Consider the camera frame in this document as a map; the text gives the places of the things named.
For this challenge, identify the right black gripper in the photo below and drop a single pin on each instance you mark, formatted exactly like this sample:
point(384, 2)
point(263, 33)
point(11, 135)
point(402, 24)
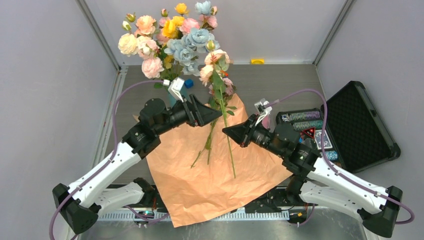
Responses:
point(243, 132)

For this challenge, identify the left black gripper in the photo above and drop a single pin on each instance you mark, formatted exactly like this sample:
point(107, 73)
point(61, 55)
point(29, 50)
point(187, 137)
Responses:
point(201, 114)

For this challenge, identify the peach wrapping paper sheet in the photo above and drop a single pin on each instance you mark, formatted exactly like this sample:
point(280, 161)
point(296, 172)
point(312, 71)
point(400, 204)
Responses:
point(201, 175)

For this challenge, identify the peach pink rose stem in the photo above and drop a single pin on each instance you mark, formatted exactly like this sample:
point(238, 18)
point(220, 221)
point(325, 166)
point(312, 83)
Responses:
point(214, 75)

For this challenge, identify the tan satin ribbon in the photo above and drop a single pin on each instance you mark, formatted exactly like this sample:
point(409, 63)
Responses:
point(136, 118)

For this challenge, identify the light blue flower stem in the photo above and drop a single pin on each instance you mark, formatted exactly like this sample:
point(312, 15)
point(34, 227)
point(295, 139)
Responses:
point(180, 55)

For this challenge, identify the pale pink rose stem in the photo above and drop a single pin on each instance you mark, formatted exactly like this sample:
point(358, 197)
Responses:
point(152, 65)

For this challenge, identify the yellow rose stems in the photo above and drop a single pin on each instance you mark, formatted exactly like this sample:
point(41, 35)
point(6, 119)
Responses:
point(170, 27)

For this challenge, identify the cream white rose stems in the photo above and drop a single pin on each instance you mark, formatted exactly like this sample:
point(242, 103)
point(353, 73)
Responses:
point(127, 43)

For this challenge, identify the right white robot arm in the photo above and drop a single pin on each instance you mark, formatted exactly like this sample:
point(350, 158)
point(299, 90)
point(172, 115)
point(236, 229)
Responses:
point(316, 182)

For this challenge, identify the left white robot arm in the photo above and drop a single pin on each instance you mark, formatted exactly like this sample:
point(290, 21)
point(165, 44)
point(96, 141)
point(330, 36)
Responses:
point(83, 201)

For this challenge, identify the pink plastic box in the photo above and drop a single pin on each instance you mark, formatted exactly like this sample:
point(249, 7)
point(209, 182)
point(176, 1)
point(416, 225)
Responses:
point(266, 122)

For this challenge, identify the small blue cube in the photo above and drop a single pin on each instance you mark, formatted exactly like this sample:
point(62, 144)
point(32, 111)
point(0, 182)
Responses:
point(188, 83)

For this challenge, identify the yellow toy block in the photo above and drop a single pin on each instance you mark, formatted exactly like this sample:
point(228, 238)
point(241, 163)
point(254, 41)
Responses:
point(257, 61)

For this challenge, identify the red triangle card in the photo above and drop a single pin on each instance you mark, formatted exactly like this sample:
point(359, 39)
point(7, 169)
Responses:
point(309, 133)

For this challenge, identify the pink peach rose stems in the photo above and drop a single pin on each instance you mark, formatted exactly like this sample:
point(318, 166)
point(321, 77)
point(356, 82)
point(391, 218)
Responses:
point(147, 25)

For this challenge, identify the black poker chip case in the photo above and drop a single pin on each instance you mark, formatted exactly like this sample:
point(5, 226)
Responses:
point(352, 134)

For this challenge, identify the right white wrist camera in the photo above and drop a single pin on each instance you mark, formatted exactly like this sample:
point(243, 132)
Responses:
point(262, 110)

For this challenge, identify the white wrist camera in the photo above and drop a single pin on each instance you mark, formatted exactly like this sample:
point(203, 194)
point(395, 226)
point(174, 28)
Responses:
point(174, 88)
point(262, 110)

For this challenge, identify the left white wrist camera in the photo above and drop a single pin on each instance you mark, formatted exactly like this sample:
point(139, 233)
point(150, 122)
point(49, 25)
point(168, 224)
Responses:
point(174, 88)

